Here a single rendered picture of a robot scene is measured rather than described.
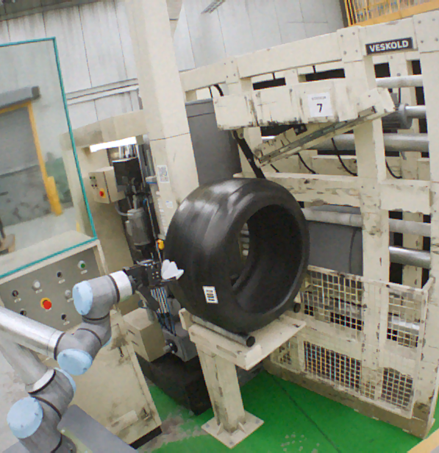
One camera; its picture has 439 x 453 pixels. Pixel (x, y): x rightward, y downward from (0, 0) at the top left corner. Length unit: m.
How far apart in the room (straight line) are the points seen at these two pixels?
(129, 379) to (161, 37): 1.65
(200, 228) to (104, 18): 10.08
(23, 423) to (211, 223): 0.97
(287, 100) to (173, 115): 0.46
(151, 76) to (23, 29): 9.67
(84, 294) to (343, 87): 1.04
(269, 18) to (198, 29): 2.42
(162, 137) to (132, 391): 1.32
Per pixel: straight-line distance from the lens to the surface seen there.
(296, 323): 1.68
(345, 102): 1.32
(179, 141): 1.55
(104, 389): 2.02
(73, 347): 1.08
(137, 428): 2.27
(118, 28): 11.02
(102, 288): 1.10
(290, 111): 1.37
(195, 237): 1.24
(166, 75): 1.55
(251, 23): 12.20
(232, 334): 1.48
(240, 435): 2.27
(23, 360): 1.49
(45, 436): 1.49
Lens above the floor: 1.73
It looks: 17 degrees down
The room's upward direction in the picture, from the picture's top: 10 degrees counter-clockwise
